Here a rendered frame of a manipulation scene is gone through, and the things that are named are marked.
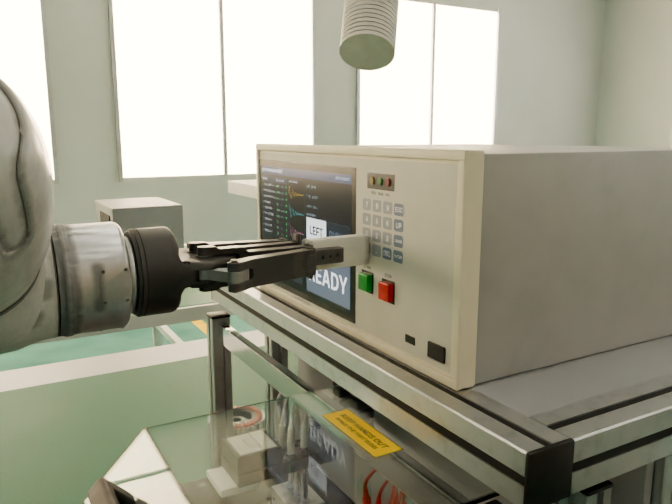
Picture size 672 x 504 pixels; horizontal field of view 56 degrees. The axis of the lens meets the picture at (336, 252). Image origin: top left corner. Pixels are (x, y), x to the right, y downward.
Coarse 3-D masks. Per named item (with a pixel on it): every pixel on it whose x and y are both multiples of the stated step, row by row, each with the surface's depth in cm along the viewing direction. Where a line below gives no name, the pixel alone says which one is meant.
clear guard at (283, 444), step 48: (144, 432) 58; (192, 432) 58; (240, 432) 58; (288, 432) 58; (336, 432) 58; (384, 432) 58; (144, 480) 52; (192, 480) 50; (240, 480) 50; (288, 480) 50; (336, 480) 50; (384, 480) 50; (432, 480) 50
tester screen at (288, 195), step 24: (264, 168) 86; (288, 168) 79; (264, 192) 87; (288, 192) 80; (312, 192) 74; (336, 192) 69; (264, 216) 88; (288, 216) 81; (312, 216) 75; (336, 216) 70; (288, 240) 81
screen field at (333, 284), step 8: (320, 272) 74; (328, 272) 73; (336, 272) 71; (344, 272) 69; (312, 280) 76; (320, 280) 75; (328, 280) 73; (336, 280) 71; (344, 280) 70; (312, 288) 77; (320, 288) 75; (328, 288) 73; (336, 288) 71; (344, 288) 70; (320, 296) 75; (328, 296) 73; (336, 296) 72; (344, 296) 70; (344, 304) 70
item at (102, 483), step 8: (104, 480) 50; (96, 488) 49; (104, 488) 49; (112, 488) 49; (120, 488) 51; (88, 496) 49; (96, 496) 49; (104, 496) 48; (112, 496) 48; (120, 496) 50; (128, 496) 50
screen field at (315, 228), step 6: (306, 216) 76; (306, 222) 76; (312, 222) 75; (318, 222) 74; (324, 222) 72; (330, 222) 71; (306, 228) 77; (312, 228) 75; (318, 228) 74; (324, 228) 73; (330, 228) 71; (336, 228) 70; (342, 228) 69; (348, 228) 68; (306, 234) 77; (312, 234) 75; (318, 234) 74; (324, 234) 73; (330, 234) 71; (336, 234) 70; (342, 234) 69; (348, 234) 68
